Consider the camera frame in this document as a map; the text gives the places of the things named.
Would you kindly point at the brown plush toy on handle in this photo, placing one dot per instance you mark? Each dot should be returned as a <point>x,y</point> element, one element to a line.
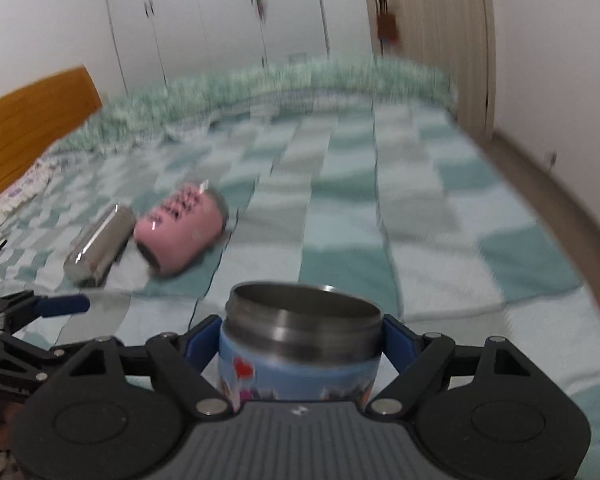
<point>387,27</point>

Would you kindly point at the stainless steel flask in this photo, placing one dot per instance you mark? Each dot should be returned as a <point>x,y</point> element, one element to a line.
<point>98,245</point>

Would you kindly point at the white built-in wardrobe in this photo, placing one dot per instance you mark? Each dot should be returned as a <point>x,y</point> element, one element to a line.
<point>158,41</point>

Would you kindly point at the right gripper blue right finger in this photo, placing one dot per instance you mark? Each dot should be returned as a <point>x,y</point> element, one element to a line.
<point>421,362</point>

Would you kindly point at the beige wooden door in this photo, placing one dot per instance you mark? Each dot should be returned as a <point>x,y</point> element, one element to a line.
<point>457,37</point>

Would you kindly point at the green floral duvet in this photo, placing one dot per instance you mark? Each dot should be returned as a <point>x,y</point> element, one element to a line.
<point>321,83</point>

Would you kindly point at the checkered teal bed blanket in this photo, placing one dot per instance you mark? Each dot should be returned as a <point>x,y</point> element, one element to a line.
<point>388,202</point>

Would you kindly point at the purple floral pillow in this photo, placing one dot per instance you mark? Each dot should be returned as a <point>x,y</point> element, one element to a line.
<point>27,187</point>

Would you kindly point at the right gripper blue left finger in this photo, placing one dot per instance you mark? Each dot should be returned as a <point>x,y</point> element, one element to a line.
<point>177,365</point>

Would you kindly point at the orange wooden headboard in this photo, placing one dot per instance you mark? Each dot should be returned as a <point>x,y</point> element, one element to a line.
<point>33,117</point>

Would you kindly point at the blue cartoon cup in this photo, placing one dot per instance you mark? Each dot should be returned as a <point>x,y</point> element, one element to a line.
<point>293,342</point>

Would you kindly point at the pink printed cup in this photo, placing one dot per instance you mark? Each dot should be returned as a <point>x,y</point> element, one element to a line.
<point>181,228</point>

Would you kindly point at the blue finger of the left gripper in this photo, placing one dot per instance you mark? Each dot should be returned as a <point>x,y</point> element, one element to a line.
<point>50,307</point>

